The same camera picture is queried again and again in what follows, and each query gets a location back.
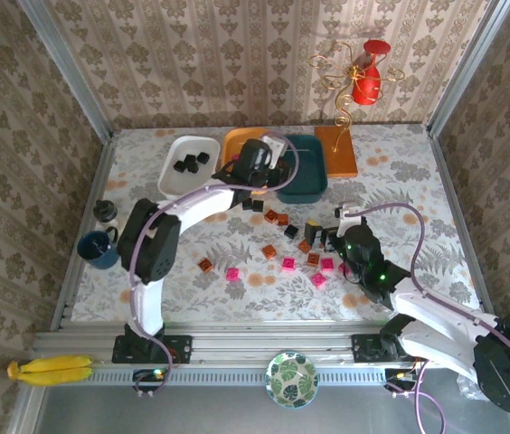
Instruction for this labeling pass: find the teal plastic container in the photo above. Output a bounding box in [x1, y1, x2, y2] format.
[275, 134, 329, 204]

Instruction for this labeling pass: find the orange plastic container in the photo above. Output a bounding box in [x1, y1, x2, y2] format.
[221, 127, 279, 182]

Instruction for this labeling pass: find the white plastic container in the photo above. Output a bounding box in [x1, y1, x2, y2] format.
[157, 135, 222, 200]

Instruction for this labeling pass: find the floral tablecloth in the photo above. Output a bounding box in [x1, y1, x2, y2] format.
[71, 126, 486, 323]

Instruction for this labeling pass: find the red plastic wine glass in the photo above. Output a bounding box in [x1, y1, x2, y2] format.
[350, 39, 392, 107]

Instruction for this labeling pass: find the small controller board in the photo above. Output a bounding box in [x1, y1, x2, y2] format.
[383, 368, 423, 399]
[131, 368, 170, 399]

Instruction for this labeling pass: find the small bottle black lid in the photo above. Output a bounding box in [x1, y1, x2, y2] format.
[93, 198, 120, 230]

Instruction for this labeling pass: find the leaf pattern bowl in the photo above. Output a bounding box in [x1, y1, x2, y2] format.
[265, 351, 319, 410]

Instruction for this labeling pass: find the dark blue mug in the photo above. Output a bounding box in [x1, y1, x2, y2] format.
[76, 225, 121, 271]

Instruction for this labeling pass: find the clear plastic cup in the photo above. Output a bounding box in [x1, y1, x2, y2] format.
[456, 377, 486, 401]

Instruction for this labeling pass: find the yellow banana bunch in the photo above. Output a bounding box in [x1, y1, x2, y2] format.
[6, 354, 95, 387]

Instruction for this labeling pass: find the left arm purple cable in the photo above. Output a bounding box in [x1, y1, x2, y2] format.
[128, 132, 301, 392]

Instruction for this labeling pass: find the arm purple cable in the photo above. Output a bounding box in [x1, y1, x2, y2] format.
[128, 132, 301, 392]
[345, 202, 510, 434]

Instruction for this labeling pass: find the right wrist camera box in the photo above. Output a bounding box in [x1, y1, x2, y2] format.
[334, 202, 369, 227]

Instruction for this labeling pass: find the gold wire rack wooden base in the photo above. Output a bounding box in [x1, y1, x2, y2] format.
[307, 41, 406, 179]

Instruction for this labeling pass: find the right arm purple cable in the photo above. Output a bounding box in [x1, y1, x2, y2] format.
[345, 202, 510, 434]

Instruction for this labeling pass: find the aluminium table side rail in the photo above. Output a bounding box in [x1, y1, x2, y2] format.
[50, 135, 117, 334]
[430, 128, 503, 331]

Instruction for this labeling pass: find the aluminium mounting rail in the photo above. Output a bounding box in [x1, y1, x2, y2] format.
[32, 321, 510, 365]

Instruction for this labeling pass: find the grey slotted cable duct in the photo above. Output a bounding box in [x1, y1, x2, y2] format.
[87, 364, 392, 386]

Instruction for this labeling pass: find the aluminium frame post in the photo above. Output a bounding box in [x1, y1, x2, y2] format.
[425, 0, 510, 137]
[15, 0, 115, 141]

